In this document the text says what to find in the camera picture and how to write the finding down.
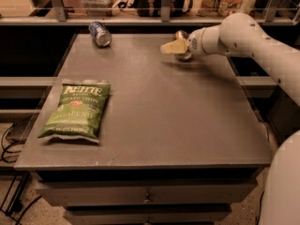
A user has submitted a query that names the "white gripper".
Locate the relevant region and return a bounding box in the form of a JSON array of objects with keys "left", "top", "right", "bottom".
[{"left": 160, "top": 28, "right": 205, "bottom": 55}]

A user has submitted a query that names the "orange soda can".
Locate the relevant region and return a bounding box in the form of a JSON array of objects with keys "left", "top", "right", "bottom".
[{"left": 173, "top": 30, "right": 192, "bottom": 61}]

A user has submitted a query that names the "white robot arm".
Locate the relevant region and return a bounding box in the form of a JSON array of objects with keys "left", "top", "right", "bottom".
[{"left": 160, "top": 13, "right": 300, "bottom": 225}]

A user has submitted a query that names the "black bag on shelf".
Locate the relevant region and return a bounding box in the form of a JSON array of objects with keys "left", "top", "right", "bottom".
[{"left": 130, "top": 0, "right": 193, "bottom": 17}]

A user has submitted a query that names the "blue soda can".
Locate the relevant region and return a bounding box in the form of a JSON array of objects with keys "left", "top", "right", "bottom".
[{"left": 88, "top": 22, "right": 112, "bottom": 47}]

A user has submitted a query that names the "green jalapeno chip bag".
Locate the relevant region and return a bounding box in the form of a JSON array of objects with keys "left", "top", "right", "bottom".
[{"left": 38, "top": 79, "right": 111, "bottom": 143}]

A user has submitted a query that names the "metal drawer knob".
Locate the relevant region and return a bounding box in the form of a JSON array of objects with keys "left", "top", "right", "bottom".
[{"left": 143, "top": 192, "right": 153, "bottom": 204}]

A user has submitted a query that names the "grey cabinet top drawer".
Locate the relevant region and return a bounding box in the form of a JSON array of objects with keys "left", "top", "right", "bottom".
[{"left": 36, "top": 179, "right": 257, "bottom": 206}]

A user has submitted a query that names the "grey cabinet drawer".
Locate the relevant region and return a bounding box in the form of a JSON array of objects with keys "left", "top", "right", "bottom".
[
  {"left": 64, "top": 204, "right": 232, "bottom": 225},
  {"left": 36, "top": 179, "right": 257, "bottom": 206}
]

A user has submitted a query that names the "grey cabinet lower drawer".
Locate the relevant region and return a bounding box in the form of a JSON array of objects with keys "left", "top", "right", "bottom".
[{"left": 64, "top": 204, "right": 232, "bottom": 225}]

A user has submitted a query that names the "grey metal shelf rail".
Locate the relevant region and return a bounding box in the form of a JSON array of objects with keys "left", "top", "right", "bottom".
[{"left": 0, "top": 0, "right": 300, "bottom": 26}]

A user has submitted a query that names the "black floor cable right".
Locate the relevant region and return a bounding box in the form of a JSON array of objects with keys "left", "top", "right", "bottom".
[{"left": 254, "top": 190, "right": 265, "bottom": 225}]

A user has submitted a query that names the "black floor cables left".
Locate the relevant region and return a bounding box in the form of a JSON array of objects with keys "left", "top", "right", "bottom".
[{"left": 0, "top": 114, "right": 42, "bottom": 225}]

